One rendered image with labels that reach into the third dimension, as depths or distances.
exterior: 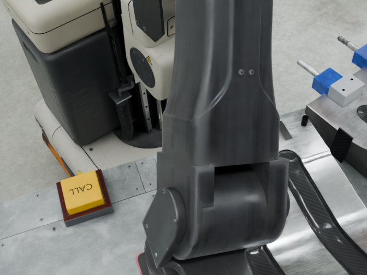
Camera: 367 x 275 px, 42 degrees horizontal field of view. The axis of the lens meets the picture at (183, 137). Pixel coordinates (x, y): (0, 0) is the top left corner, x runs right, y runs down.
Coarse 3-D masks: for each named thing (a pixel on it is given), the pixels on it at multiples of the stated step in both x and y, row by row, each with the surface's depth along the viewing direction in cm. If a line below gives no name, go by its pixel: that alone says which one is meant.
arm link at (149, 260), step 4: (148, 244) 35; (144, 248) 35; (148, 248) 35; (144, 252) 35; (148, 252) 35; (148, 256) 34; (152, 256) 34; (148, 260) 34; (152, 260) 34; (148, 264) 34; (152, 264) 34; (148, 268) 35; (152, 268) 34; (156, 268) 34; (160, 268) 34; (164, 268) 34; (168, 268) 34; (172, 268) 34; (152, 272) 34; (156, 272) 34; (160, 272) 34; (164, 272) 33; (168, 272) 33; (172, 272) 33; (176, 272) 33
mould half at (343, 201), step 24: (288, 120) 78; (288, 144) 75; (312, 144) 75; (312, 168) 72; (336, 168) 72; (288, 192) 70; (336, 192) 70; (288, 216) 68; (336, 216) 68; (360, 216) 67; (288, 240) 66; (312, 240) 65; (360, 240) 64; (288, 264) 63; (312, 264) 62; (336, 264) 61
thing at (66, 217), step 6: (102, 180) 81; (60, 186) 80; (102, 186) 80; (60, 192) 80; (60, 198) 79; (108, 198) 79; (108, 204) 78; (66, 210) 78; (90, 210) 77; (96, 210) 77; (66, 216) 77; (72, 216) 77; (78, 216) 77
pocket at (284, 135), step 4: (280, 124) 79; (284, 124) 77; (280, 128) 80; (284, 128) 78; (280, 132) 80; (284, 132) 78; (288, 132) 77; (280, 136) 79; (284, 136) 79; (288, 136) 77; (280, 140) 79; (284, 140) 79
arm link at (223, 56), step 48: (192, 0) 28; (240, 0) 27; (192, 48) 28; (240, 48) 27; (192, 96) 28; (240, 96) 28; (192, 144) 27; (240, 144) 28; (192, 192) 28; (240, 192) 29; (192, 240) 28; (240, 240) 30
